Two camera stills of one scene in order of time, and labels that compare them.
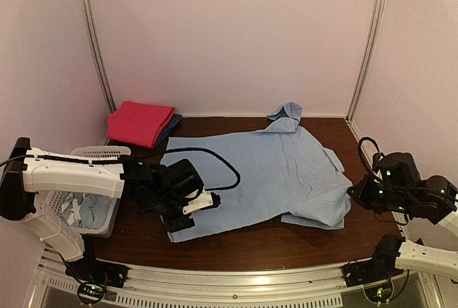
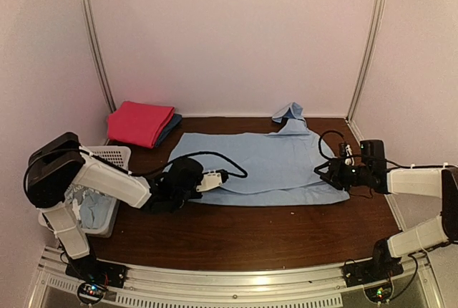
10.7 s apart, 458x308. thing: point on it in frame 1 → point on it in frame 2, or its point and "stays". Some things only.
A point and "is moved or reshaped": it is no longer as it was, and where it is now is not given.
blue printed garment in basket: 85,210 stays
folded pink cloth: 139,124 stays
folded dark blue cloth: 176,117 stays
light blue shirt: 283,174 is moved or reshaped
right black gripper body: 378,202 → 347,178
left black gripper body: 170,225 → 180,200
